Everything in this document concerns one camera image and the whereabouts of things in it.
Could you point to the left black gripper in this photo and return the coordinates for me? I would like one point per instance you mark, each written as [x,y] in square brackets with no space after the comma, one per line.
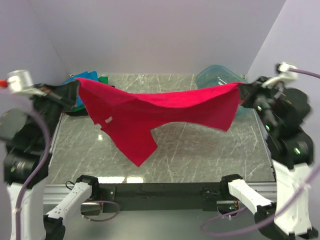
[66,95]

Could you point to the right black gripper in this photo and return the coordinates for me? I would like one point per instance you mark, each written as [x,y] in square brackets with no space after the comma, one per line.
[248,90]

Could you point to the red t shirt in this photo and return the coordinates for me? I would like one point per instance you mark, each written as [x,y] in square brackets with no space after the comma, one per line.
[128,118]

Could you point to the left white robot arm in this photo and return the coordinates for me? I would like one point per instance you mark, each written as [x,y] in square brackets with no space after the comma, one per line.
[27,133]

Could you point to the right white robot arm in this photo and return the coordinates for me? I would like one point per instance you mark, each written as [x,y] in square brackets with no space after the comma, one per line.
[282,111]

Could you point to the folded black t shirt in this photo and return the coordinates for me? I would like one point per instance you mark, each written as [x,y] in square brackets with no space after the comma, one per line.
[80,110]

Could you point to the folded blue t shirt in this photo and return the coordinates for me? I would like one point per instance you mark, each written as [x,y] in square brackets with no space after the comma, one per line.
[86,75]

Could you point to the clear blue plastic tub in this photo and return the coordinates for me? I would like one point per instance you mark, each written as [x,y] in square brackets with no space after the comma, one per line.
[217,75]

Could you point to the folded green t shirt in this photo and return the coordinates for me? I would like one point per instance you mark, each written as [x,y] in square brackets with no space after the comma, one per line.
[103,79]

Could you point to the black base beam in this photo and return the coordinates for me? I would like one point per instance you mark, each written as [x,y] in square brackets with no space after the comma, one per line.
[206,196]

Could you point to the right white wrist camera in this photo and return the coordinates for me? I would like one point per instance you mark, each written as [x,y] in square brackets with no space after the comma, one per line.
[285,74]

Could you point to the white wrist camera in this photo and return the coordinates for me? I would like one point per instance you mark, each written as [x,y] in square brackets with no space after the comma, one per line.
[20,82]
[285,74]

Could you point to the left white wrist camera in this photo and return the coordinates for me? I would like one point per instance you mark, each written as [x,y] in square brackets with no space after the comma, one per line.
[20,82]

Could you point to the aluminium frame rail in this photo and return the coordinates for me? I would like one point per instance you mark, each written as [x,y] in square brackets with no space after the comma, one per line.
[78,149]

